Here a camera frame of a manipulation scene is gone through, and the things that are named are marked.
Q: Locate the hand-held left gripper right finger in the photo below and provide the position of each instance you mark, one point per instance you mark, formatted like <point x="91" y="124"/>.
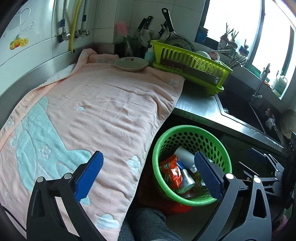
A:
<point x="208" y="176"/>

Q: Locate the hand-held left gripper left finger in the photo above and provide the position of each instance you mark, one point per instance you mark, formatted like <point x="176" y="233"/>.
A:
<point x="89" y="176"/>

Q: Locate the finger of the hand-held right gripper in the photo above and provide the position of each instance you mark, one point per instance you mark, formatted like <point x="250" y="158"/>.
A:
<point x="259" y="154"/>
<point x="254" y="177"/>

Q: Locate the blue and silver drink can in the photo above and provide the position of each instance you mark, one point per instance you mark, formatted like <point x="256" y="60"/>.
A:
<point x="187" y="179"/>

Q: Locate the white plastic bottle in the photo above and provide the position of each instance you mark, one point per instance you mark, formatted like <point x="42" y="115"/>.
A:
<point x="183" y="155"/>

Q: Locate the red chip bag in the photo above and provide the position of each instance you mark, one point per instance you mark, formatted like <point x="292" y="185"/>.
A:
<point x="170" y="171"/>

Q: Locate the green perforated plastic basket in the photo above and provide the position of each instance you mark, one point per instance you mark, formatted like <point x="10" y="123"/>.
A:
<point x="189" y="128"/>

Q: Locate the person's right forearm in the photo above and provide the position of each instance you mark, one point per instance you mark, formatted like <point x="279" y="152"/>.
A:
<point x="281" y="223"/>

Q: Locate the red bucket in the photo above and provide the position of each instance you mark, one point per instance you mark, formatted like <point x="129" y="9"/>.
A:
<point x="178" y="208"/>

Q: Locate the steel kitchen sink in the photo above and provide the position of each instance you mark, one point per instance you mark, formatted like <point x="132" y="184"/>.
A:
<point x="238" y="109"/>

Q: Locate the metal faucet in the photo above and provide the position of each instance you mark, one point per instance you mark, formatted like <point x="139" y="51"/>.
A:
<point x="260" y="85"/>

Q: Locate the white detergent bottle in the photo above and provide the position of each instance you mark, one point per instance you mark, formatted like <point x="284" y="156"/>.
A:
<point x="279" y="84"/>

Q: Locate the pink blanket with teal print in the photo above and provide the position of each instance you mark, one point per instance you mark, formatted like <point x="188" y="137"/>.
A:
<point x="104" y="104"/>

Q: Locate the person's grey plaid leg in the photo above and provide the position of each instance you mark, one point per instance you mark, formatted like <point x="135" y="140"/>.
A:
<point x="148" y="224"/>

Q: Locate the metal baking tray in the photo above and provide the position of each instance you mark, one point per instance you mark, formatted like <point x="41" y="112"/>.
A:
<point x="208" y="77"/>

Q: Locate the cutlery bundle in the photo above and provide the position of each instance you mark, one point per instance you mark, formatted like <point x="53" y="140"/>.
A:
<point x="238" y="62"/>

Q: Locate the potted plants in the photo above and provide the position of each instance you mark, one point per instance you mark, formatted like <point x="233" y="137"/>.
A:
<point x="227" y="41"/>

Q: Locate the beige ceramic plate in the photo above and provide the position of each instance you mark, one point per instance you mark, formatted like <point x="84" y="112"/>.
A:
<point x="131" y="64"/>

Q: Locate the dark utensil holder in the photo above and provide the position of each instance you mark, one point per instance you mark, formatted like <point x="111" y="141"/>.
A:
<point x="120" y="48"/>

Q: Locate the blue cup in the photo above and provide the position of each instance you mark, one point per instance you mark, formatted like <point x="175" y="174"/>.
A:
<point x="201" y="36"/>

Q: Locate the teal dish soap bottle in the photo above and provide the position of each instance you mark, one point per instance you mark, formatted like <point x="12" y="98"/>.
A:
<point x="149" y="58"/>

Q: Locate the green plastic dish rack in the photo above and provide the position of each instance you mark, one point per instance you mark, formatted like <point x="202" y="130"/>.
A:
<point x="159" y="42"/>

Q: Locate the metal water valves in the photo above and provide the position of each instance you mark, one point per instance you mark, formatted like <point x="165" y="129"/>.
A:
<point x="64" y="36"/>

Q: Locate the window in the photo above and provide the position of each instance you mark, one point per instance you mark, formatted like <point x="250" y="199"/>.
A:
<point x="231" y="14"/>

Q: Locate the yellow gas pipe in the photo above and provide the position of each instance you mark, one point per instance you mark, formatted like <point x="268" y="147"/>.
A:
<point x="74" y="30"/>

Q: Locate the pink brush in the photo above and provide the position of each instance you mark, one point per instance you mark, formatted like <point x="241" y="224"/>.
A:
<point x="121" y="29"/>

